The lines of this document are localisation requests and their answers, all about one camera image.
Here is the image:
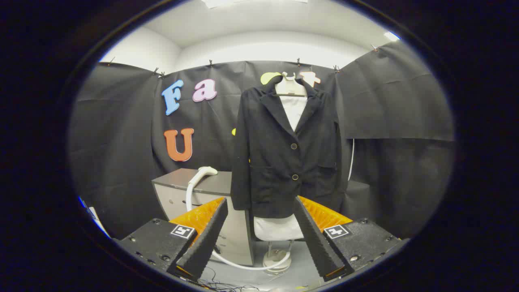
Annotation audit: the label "black backdrop cloth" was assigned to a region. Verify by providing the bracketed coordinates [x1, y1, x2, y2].
[69, 40, 455, 240]

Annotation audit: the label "white plastic hanger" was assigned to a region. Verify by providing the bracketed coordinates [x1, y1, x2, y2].
[276, 72, 308, 98]

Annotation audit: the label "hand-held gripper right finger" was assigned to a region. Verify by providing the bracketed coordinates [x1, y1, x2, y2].
[293, 195, 410, 282]

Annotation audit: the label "white stand base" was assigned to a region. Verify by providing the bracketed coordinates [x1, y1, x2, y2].
[263, 240, 292, 275]

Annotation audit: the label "black floor cables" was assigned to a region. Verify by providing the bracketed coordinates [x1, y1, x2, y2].
[199, 266, 260, 292]

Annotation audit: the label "white panel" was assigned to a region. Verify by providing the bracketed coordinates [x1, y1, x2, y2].
[79, 197, 111, 238]

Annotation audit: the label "black suit jacket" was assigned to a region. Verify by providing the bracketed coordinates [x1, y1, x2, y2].
[230, 75, 343, 219]

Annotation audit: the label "white garment form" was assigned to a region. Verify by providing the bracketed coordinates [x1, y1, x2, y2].
[253, 96, 307, 241]

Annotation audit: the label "grey drawer cabinet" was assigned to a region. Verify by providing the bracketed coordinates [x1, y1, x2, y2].
[152, 168, 256, 266]

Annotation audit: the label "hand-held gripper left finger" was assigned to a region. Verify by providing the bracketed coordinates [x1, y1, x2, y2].
[115, 197, 229, 283]

